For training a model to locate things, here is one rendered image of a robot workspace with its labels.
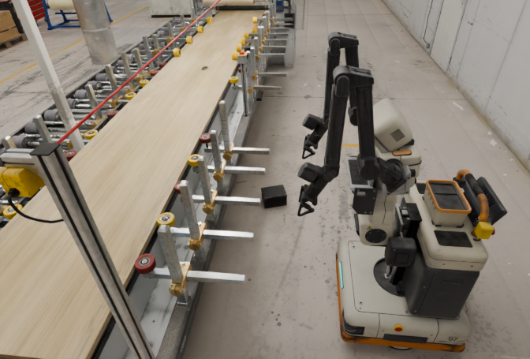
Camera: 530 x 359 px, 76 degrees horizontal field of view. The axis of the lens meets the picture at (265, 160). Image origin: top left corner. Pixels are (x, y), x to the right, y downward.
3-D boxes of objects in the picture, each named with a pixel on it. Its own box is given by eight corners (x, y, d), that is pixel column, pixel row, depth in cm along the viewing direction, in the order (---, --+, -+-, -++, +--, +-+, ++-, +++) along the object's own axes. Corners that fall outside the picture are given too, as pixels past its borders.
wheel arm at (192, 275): (245, 279, 144) (244, 273, 141) (244, 286, 141) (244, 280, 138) (147, 272, 148) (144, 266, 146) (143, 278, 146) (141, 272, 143)
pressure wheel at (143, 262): (156, 286, 144) (150, 268, 137) (138, 285, 144) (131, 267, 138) (162, 270, 150) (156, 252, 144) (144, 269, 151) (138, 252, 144)
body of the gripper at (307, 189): (301, 200, 142) (311, 188, 138) (302, 186, 151) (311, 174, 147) (315, 207, 143) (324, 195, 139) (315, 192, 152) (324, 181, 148)
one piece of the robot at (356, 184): (373, 180, 183) (379, 146, 170) (382, 216, 160) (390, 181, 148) (342, 178, 184) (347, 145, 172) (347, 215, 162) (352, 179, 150)
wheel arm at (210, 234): (254, 237, 165) (253, 231, 163) (253, 243, 162) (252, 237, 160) (167, 232, 170) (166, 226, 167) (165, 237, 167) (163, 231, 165)
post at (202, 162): (217, 225, 194) (205, 155, 166) (215, 229, 191) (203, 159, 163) (210, 225, 194) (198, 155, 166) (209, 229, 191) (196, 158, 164)
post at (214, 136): (225, 196, 214) (217, 129, 186) (225, 200, 211) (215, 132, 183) (220, 196, 214) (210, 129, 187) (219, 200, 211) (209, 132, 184)
